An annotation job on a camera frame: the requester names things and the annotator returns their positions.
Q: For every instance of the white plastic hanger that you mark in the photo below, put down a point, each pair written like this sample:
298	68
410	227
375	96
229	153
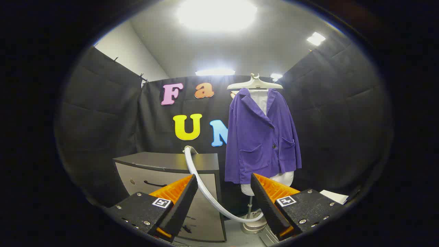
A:
255	83

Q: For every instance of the black backdrop cloth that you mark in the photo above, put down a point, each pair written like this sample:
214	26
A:
154	130

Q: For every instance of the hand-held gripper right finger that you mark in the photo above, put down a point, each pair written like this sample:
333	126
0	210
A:
265	206

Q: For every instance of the metal form stand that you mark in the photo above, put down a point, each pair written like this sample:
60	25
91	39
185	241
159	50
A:
252	226

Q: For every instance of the small square ceiling light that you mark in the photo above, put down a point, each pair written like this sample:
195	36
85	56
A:
315	38

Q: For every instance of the white paper sheet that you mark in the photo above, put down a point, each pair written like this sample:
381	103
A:
334	196

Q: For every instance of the black quilted curtain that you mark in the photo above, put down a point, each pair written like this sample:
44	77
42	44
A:
99	130
336	130

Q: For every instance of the long ceiling light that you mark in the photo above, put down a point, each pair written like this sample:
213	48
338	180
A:
215	72

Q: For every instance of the grey ribbed appliance base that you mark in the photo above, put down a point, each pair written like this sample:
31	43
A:
267	238

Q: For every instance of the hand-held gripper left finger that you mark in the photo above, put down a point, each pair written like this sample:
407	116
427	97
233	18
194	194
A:
181	206

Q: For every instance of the large ceiling light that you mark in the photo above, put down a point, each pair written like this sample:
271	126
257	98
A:
216	13

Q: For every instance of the white padded ironing form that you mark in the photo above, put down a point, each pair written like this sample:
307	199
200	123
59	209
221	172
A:
281	178

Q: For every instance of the grey cabinet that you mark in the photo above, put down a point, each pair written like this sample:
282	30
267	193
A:
161	161

